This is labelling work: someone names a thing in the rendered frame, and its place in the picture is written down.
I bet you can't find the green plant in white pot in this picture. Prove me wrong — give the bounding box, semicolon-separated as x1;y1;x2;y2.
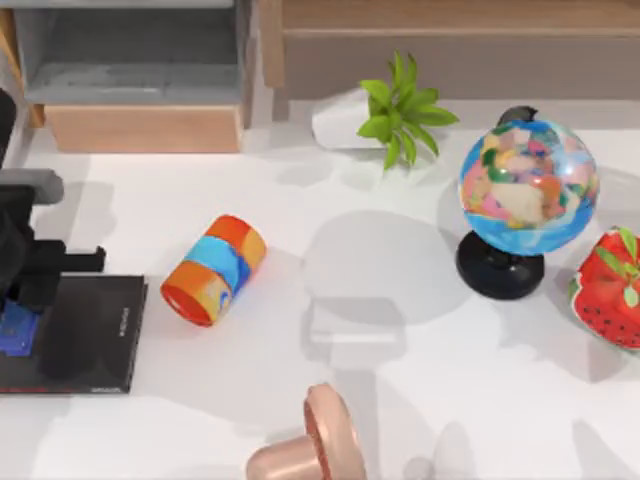
311;49;461;172

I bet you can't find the orange and blue can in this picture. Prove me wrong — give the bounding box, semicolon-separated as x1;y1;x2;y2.
159;214;268;329

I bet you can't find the wooden shelf unit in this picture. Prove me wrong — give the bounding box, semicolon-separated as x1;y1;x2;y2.
257;0;640;102

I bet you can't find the black book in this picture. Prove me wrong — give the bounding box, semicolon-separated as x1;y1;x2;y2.
0;273;150;395

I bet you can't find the pale wooden drawer front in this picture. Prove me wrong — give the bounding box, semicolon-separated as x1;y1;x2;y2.
43;103;242;154

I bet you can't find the copper pink trophy cup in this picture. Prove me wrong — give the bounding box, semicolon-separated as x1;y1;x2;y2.
244;382;369;480

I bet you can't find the red strawberry toy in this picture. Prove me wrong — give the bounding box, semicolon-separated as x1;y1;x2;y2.
566;225;640;350

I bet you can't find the colourful globe on black stand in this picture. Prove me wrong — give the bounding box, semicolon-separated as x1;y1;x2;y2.
455;105;602;302

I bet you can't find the wooden cupboard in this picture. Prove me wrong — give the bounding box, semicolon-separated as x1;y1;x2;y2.
0;6;47;129

